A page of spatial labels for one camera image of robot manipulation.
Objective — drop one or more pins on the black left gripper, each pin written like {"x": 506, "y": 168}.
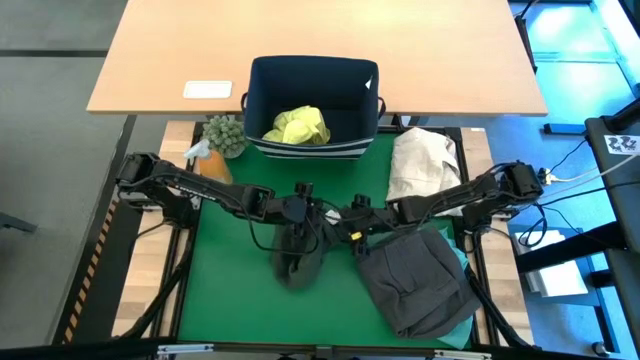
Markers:
{"x": 300, "y": 210}

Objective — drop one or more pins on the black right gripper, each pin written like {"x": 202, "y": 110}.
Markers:
{"x": 370, "y": 222}

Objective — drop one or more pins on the dark green garment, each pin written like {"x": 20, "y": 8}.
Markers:
{"x": 300, "y": 270}

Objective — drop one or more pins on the dark grey shorts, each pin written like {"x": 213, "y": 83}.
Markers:
{"x": 415, "y": 285}

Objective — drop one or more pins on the light blue shorts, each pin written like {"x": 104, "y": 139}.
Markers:
{"x": 457, "y": 340}

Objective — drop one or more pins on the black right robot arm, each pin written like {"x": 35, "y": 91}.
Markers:
{"x": 450, "y": 200}

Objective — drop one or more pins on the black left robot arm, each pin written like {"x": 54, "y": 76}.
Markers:
{"x": 200, "y": 192}

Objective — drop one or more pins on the navy white striped laundry basket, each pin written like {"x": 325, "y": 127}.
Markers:
{"x": 310, "y": 150}

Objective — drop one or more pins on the beige folded garment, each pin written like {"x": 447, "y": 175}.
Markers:
{"x": 420, "y": 160}

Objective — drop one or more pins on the yellow garment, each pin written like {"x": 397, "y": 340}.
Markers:
{"x": 300, "y": 127}

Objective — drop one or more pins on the orange spray bottle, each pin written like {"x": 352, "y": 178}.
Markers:
{"x": 217, "y": 170}

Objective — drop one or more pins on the green table mat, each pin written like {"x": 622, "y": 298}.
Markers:
{"x": 225, "y": 300}

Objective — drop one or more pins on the potted green succulent plant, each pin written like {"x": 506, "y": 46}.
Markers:
{"x": 225, "y": 135}

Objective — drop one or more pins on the white basket label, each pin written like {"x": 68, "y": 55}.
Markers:
{"x": 368, "y": 83}

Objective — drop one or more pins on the wooden table side board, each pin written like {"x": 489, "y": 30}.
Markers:
{"x": 477, "y": 150}
{"x": 172, "y": 140}

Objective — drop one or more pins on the light wooden desk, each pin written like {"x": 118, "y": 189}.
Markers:
{"x": 350, "y": 30}

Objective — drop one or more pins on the yellow black power connector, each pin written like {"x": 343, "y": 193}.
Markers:
{"x": 546, "y": 176}

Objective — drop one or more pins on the white floor box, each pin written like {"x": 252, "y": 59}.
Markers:
{"x": 555, "y": 280}

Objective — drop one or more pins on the black panel with hazard stripes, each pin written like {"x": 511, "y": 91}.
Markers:
{"x": 100, "y": 280}

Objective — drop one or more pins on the black side table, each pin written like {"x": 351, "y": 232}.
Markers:
{"x": 625, "y": 200}

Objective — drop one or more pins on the white paper with black marks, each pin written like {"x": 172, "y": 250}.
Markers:
{"x": 622, "y": 144}

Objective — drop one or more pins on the black table frame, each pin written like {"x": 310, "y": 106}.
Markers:
{"x": 250, "y": 345}

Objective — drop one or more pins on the silver metal bracket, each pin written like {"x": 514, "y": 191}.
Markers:
{"x": 185, "y": 348}
{"x": 462, "y": 355}

